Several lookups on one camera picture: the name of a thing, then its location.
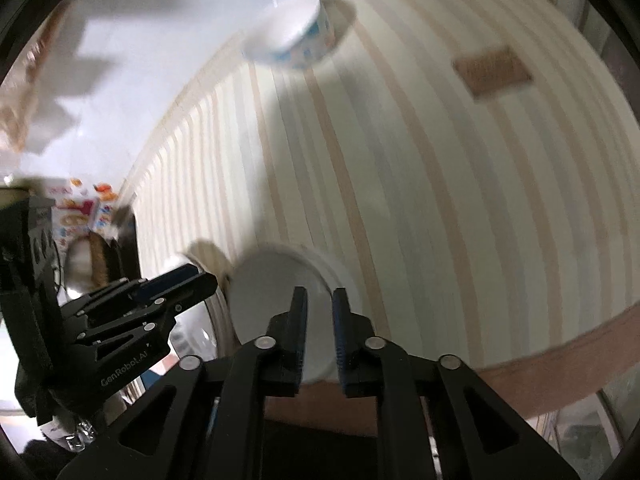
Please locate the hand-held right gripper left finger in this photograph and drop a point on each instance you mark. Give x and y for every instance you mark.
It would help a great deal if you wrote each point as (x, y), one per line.
(296, 332)

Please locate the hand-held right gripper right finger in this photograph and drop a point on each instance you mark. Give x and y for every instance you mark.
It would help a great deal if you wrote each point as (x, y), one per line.
(344, 332)

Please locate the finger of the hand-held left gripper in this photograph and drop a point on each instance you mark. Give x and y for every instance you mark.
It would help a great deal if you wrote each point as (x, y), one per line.
(192, 287)
(167, 277)

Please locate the plain white bowl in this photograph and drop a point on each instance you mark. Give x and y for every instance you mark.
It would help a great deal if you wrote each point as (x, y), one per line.
(265, 290)

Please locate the black gas stove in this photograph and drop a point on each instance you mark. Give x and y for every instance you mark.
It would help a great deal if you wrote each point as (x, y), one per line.
(129, 245)

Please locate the steel wok lid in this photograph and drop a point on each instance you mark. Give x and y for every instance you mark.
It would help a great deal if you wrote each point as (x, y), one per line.
(82, 266)

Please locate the colourful snack packets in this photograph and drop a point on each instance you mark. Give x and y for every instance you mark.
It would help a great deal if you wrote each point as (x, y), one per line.
(75, 210)

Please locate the striped cat print tablecloth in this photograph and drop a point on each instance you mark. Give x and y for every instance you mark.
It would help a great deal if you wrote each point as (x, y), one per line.
(425, 210)

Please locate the white bowl with blue pattern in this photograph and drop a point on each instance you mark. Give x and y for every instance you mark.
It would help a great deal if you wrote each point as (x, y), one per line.
(295, 25)

